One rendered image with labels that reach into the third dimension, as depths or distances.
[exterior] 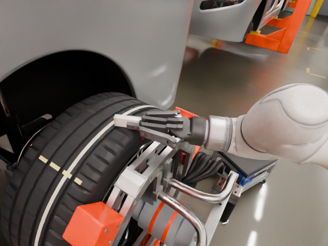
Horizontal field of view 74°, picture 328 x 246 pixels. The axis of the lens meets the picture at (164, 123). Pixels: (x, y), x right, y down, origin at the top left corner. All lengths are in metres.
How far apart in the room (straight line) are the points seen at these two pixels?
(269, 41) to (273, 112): 3.70
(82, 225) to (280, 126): 0.41
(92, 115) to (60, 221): 0.27
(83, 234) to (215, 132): 0.35
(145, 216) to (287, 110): 0.54
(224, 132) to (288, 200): 1.75
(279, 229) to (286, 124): 1.68
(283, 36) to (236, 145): 3.56
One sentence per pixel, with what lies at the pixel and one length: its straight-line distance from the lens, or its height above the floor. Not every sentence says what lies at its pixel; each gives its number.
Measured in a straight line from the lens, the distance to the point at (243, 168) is 1.78.
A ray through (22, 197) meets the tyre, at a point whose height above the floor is 1.05.
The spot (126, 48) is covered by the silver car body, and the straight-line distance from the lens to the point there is 0.89.
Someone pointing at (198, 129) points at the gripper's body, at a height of 1.23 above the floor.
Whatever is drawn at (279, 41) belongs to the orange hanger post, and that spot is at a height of 0.67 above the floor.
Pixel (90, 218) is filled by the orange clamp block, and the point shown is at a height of 1.13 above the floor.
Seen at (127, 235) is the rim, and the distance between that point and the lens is 1.03.
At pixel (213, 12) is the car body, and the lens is 2.91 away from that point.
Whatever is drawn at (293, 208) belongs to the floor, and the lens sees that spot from 2.21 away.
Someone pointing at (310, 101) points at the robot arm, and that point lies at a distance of 0.39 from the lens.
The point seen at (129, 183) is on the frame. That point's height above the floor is 1.12.
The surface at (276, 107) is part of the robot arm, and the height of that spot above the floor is 1.38.
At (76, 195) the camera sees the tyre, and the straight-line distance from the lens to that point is 0.55.
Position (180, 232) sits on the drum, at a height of 0.90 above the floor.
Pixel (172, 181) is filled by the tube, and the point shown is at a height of 1.01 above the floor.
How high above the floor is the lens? 1.55
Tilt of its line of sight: 37 degrees down
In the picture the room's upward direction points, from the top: 7 degrees clockwise
